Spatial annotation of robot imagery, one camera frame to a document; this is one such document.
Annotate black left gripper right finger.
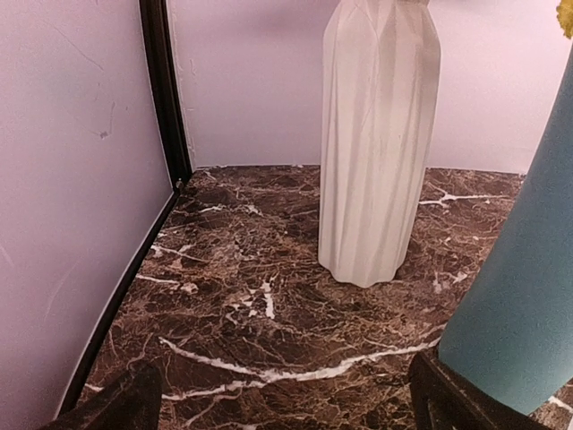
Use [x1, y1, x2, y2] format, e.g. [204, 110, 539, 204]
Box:
[408, 352, 546, 429]

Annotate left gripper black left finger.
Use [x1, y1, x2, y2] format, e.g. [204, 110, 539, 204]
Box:
[42, 361, 162, 430]

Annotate teal cylindrical vase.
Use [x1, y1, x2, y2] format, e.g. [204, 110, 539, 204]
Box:
[438, 64, 572, 415]

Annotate white ribbed vase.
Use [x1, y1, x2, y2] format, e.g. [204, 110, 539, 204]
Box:
[318, 1, 440, 288]

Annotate large mixed flower arrangement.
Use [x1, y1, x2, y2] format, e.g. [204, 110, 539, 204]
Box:
[556, 0, 573, 39]

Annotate black left frame post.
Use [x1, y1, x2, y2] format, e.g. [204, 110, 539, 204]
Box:
[139, 0, 192, 190]

